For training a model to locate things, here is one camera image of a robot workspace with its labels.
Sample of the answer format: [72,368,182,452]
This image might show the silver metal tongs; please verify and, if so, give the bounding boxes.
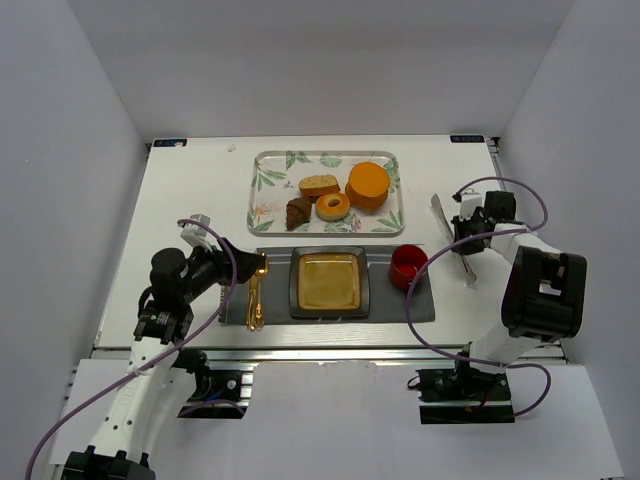
[430,194,477,288]

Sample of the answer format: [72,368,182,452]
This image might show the round orange bun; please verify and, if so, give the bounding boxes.
[345,162,391,211]

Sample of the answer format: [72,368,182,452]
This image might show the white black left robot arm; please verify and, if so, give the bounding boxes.
[62,240,267,479]

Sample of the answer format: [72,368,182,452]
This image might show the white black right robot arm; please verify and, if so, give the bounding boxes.
[451,190,587,396]

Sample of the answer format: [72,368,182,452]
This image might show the sliced bread loaf piece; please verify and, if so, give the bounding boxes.
[298,174,341,197]

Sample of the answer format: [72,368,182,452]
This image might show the gold knife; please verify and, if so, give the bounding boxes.
[246,275,258,331]

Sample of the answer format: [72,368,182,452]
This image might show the dark brown croissant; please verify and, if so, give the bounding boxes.
[286,196,313,231]

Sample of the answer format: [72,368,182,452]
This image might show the black square plate, tan centre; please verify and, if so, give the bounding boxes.
[289,245,370,319]

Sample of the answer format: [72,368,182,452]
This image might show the red cup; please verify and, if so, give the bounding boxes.
[388,244,428,291]

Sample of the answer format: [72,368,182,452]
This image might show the right blue corner label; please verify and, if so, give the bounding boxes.
[449,135,485,143]

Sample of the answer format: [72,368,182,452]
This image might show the blue corner label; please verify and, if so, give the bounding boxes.
[152,138,187,148]
[449,135,485,143]

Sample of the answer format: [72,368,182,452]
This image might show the floral leaf-pattern serving tray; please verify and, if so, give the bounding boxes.
[246,150,405,236]

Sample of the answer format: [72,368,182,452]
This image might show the dark grey placemat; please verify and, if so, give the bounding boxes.
[218,245,435,326]

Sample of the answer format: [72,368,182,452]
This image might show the left blue corner label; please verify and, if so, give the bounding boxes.
[152,138,187,148]

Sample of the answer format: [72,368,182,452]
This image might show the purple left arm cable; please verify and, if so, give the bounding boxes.
[24,217,238,480]

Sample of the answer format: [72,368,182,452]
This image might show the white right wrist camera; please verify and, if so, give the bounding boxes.
[452,189,484,221]

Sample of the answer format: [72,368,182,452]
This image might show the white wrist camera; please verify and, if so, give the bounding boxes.
[178,214,213,251]
[452,189,484,221]

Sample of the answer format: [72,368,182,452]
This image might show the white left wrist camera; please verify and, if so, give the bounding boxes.
[178,214,213,251]

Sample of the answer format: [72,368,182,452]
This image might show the orange ring bagel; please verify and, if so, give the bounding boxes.
[315,192,351,221]

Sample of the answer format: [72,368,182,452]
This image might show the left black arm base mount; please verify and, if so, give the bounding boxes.
[174,350,253,420]

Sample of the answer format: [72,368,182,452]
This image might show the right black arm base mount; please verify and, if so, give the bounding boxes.
[406,369,515,425]

